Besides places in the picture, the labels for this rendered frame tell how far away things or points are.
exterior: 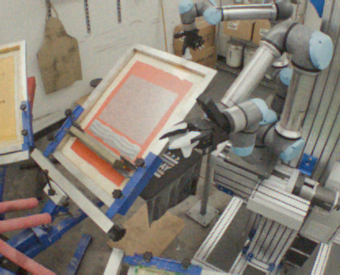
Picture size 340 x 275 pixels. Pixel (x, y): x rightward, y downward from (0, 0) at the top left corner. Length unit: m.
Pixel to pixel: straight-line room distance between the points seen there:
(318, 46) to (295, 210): 0.71
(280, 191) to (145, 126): 0.70
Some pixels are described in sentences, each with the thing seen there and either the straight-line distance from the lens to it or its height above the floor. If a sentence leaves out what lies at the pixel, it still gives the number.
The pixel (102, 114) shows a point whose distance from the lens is 1.57.
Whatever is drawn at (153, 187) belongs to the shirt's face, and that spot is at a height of 0.95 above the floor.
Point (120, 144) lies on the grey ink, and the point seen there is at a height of 1.25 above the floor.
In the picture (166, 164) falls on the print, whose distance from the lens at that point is 1.73.
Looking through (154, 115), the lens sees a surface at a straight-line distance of 1.41.
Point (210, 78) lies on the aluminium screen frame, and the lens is 1.37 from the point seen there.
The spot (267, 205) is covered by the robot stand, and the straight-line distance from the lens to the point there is 1.31.
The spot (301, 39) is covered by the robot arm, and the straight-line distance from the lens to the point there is 1.00.
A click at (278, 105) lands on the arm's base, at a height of 1.30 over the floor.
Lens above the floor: 2.15
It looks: 39 degrees down
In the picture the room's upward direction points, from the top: straight up
